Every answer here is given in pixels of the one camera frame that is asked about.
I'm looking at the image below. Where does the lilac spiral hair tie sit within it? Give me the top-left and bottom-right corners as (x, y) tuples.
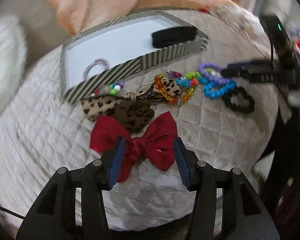
(83, 58), (111, 81)

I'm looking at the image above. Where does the purple bead bracelet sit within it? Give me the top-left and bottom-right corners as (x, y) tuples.
(198, 62), (235, 86)

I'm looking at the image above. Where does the green blue star bracelet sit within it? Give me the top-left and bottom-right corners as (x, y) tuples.
(166, 68), (216, 88)

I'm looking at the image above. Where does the orange amber bead bracelet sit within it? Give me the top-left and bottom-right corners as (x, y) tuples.
(154, 74), (197, 105)

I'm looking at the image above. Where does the small red tag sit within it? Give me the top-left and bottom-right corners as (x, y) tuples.
(199, 8), (209, 13)

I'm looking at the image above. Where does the leopard print hair bow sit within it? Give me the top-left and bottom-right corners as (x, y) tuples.
(81, 83), (167, 134)

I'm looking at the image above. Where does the cream quilted bedspread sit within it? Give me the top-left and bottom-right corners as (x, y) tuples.
(0, 10), (278, 230)

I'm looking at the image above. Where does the striped shallow tray box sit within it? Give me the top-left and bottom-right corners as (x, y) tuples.
(61, 10), (209, 104)

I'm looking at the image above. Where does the blue bead bracelet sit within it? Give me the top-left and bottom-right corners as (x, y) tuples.
(203, 81), (238, 100)

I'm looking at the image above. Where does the black scrunchie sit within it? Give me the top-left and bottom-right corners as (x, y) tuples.
(222, 87), (255, 114)

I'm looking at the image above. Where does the white round satin cushion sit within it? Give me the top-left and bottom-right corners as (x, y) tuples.
(0, 16), (27, 114)

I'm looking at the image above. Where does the red satin hair bow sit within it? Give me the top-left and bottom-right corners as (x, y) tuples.
(90, 111), (178, 183)

